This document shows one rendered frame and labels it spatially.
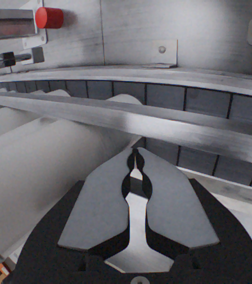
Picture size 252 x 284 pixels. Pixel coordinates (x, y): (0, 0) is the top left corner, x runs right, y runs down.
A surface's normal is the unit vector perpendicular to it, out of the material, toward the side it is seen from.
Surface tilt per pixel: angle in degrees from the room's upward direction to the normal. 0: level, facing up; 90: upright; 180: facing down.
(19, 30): 90
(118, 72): 0
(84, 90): 0
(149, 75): 0
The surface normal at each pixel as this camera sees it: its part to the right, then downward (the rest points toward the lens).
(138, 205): -0.52, 0.43
